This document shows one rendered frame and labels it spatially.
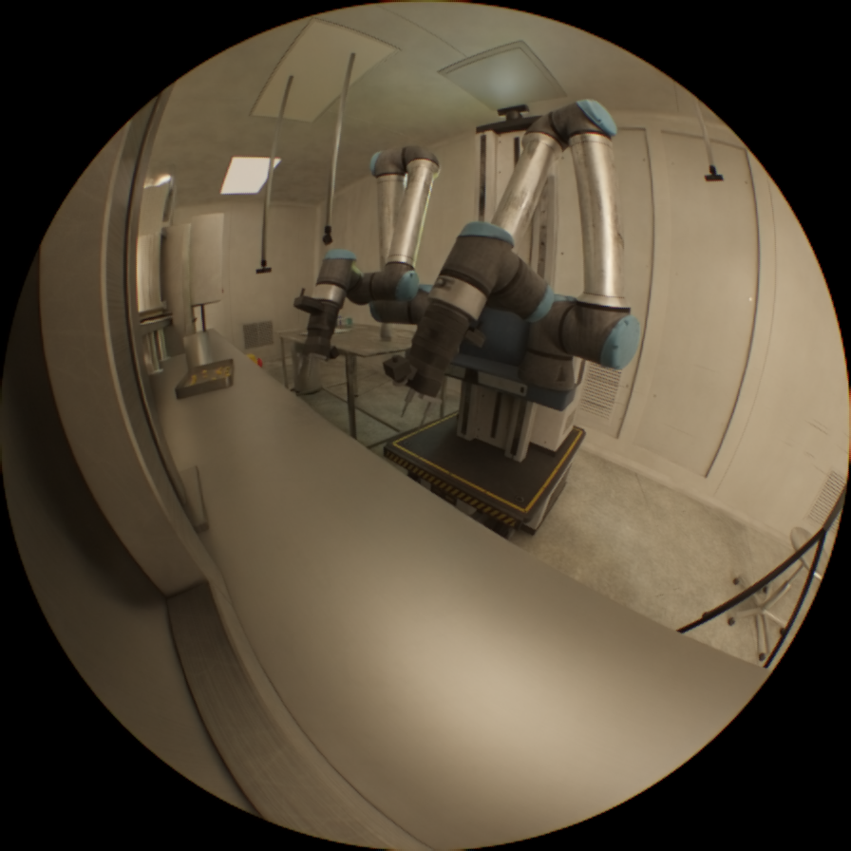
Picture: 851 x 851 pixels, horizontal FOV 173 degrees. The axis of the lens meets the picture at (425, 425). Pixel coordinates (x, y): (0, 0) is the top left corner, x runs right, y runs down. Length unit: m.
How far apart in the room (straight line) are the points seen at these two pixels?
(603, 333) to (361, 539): 0.66
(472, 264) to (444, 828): 0.53
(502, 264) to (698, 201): 2.02
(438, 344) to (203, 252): 1.16
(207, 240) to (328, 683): 1.39
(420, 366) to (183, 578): 0.40
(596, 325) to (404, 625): 0.70
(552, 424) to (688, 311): 1.32
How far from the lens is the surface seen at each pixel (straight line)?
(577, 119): 0.85
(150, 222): 1.33
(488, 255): 0.46
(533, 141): 0.89
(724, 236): 2.31
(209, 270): 1.37
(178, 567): 0.15
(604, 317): 0.73
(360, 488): 0.23
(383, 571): 0.17
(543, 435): 1.30
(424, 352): 0.44
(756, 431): 2.30
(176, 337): 1.30
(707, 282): 2.19
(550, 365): 0.85
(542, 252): 1.08
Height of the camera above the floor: 0.94
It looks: 26 degrees down
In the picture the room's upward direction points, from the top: 3 degrees clockwise
